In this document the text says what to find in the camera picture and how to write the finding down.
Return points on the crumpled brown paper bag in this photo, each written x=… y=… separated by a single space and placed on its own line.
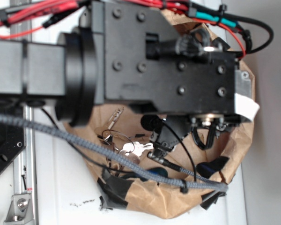
x=123 y=191

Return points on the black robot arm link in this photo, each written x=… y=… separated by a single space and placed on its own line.
x=65 y=76

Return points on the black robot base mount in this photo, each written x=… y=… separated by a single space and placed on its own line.
x=12 y=142

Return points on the bunch of silver keys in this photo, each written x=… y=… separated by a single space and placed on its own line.
x=111 y=133

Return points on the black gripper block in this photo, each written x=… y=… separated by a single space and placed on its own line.
x=144 y=63

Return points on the aluminium extrusion rail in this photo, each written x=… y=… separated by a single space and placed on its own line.
x=24 y=170

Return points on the metal corner bracket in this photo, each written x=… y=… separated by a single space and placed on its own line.
x=20 y=211

